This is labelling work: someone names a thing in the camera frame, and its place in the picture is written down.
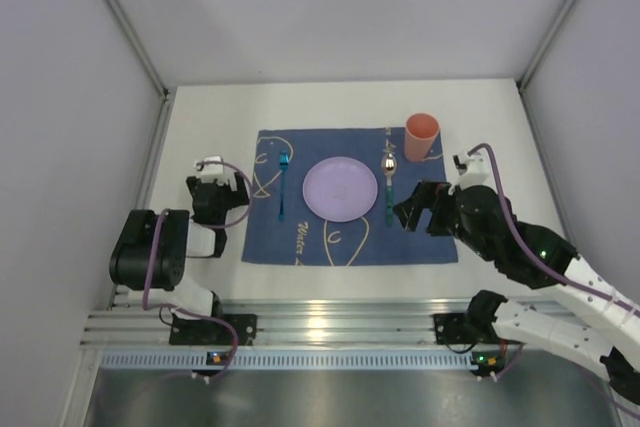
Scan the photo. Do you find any green handled metal spoon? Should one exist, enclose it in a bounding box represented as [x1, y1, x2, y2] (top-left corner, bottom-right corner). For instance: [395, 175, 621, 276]
[381, 152, 397, 227]

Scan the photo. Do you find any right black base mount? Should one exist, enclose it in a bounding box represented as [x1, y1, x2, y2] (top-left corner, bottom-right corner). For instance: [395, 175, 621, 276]
[433, 312, 485, 346]

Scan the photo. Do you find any salmon pink plastic cup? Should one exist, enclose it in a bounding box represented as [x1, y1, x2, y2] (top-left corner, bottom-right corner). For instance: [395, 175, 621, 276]
[404, 113, 440, 162]

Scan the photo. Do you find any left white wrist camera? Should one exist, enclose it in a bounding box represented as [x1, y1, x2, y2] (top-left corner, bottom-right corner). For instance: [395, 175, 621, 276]
[194, 156, 237, 191]

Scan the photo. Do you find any blue fish placemat cloth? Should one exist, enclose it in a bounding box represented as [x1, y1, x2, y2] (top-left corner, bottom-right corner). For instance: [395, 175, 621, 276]
[242, 127, 458, 267]

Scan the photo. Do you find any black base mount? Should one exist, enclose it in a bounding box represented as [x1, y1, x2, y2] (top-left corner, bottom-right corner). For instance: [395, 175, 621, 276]
[433, 312, 485, 346]
[169, 314, 258, 346]

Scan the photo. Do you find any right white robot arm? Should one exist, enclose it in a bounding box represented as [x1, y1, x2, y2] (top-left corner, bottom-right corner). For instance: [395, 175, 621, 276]
[393, 181, 639, 403]

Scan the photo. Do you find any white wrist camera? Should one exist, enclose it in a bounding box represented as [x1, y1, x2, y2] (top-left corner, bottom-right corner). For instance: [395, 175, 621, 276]
[448, 152, 491, 195]
[194, 156, 237, 191]

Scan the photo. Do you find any blue plastic fork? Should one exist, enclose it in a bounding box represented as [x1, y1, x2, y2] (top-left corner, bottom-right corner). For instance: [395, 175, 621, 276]
[278, 151, 290, 222]

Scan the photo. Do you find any lilac plastic plate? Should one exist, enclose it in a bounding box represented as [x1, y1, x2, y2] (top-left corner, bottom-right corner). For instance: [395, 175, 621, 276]
[302, 156, 378, 223]

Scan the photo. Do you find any perforated cable duct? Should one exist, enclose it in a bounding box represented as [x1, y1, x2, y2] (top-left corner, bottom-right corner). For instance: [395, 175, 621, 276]
[100, 349, 504, 372]

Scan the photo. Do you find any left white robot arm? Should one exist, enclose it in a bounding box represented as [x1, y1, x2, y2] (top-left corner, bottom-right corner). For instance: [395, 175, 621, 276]
[109, 173, 249, 320]

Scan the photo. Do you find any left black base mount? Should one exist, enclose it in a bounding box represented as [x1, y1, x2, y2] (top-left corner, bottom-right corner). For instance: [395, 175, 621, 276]
[169, 314, 258, 346]

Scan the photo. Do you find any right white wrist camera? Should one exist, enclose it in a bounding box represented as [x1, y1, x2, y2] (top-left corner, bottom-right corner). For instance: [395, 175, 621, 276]
[448, 152, 491, 195]

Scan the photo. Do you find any aluminium rail frame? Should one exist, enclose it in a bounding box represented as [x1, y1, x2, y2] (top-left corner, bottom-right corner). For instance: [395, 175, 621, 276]
[80, 299, 469, 348]

